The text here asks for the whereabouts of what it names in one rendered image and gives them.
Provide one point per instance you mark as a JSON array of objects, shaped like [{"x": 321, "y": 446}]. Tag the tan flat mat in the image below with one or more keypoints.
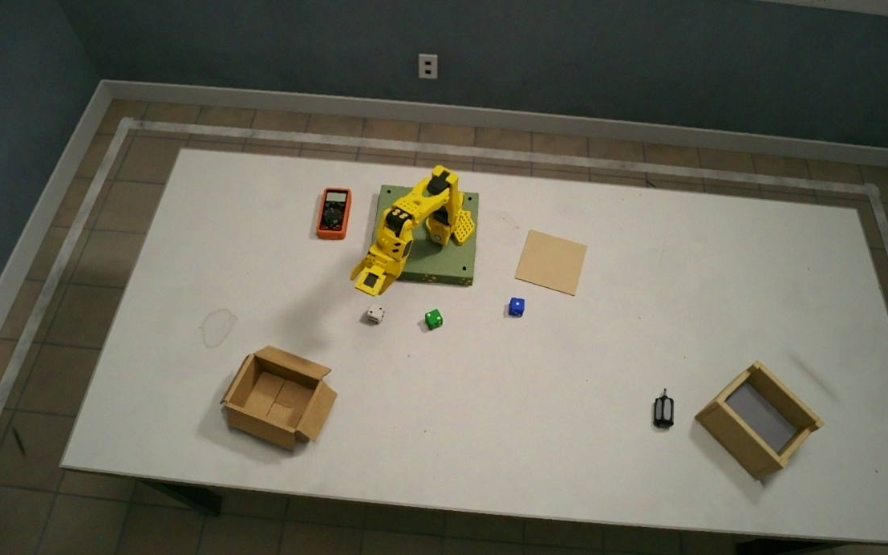
[{"x": 551, "y": 262}]

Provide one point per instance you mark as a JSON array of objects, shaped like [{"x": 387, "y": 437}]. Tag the blue die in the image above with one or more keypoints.
[{"x": 516, "y": 306}]

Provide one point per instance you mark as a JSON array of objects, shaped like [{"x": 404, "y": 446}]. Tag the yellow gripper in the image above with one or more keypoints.
[{"x": 372, "y": 279}]

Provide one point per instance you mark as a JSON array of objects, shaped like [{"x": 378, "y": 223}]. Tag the orange digital multimeter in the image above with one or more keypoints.
[{"x": 334, "y": 213}]

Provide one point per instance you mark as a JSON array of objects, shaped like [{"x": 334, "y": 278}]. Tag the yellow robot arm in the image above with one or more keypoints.
[{"x": 447, "y": 217}]

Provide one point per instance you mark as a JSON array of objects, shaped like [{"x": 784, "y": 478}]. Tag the green die with white pips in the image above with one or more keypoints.
[{"x": 433, "y": 319}]

